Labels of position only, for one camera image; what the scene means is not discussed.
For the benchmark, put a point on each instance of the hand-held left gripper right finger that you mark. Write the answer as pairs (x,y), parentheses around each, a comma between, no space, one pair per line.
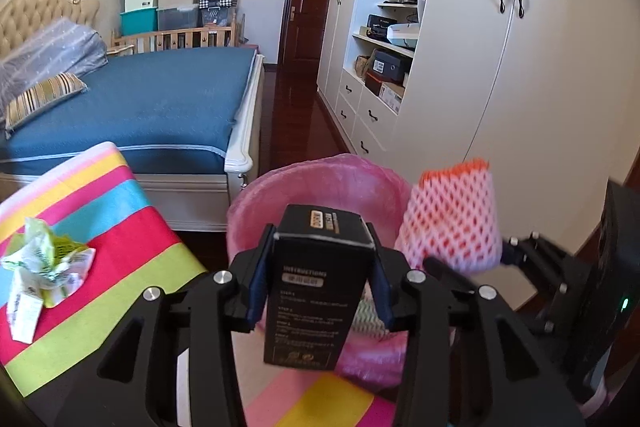
(382,299)

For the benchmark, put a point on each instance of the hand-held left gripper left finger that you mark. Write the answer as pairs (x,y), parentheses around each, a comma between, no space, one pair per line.
(256,279)

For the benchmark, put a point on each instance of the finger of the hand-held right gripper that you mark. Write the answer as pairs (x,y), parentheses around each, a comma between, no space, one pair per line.
(545,257)
(452,277)

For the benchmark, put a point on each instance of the green white striped cloth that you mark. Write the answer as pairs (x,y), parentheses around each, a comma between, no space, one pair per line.
(367,314)

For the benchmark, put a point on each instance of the pink foam fruit net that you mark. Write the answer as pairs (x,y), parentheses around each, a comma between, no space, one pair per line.
(450,217)

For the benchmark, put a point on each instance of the black cardboard box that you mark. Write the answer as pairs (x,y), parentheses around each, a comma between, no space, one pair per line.
(315,297)

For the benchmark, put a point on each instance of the pink bag-lined waste bin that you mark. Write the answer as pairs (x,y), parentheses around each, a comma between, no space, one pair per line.
(320,182)

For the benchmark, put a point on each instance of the bed with blue sheet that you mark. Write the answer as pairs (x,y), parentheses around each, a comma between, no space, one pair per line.
(245,147)

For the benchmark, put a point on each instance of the colourful striped tablecloth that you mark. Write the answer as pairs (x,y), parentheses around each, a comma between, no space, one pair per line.
(125,227)

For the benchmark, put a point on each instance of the printed cardboard box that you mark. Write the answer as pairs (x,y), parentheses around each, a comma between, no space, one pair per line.
(392,97)

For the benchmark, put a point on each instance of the white wardrobe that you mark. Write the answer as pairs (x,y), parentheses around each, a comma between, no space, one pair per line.
(475,72)

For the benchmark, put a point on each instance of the blue mattress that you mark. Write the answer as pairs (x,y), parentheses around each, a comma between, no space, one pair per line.
(165,102)

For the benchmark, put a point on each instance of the crumpled green white wrapper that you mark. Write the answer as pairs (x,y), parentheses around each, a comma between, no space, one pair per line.
(50,257)

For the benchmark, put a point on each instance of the black safe box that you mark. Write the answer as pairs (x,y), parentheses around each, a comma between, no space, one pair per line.
(390,66)

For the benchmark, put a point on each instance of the brown cardboard box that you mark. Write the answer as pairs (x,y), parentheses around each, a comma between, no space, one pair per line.
(362,64)

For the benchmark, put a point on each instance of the black electronic device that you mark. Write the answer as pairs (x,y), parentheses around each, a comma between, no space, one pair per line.
(380,26)

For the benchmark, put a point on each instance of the grey translucent storage box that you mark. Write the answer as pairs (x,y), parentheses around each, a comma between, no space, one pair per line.
(177,18)

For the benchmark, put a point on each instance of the dark brown room door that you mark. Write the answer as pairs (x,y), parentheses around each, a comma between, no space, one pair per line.
(307,7)

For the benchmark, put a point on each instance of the striped pillow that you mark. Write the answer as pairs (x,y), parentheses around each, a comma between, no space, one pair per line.
(42,97)

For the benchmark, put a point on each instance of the teal storage box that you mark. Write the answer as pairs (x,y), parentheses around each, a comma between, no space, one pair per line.
(139,22)

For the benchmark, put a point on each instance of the grey wrapped pillow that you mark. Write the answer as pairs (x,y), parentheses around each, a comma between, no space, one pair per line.
(55,52)

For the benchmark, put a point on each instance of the beige tufted headboard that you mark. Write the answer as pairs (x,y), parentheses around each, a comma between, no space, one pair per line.
(30,12)

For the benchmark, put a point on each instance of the wooden crib rail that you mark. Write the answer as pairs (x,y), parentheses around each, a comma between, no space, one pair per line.
(175,38)

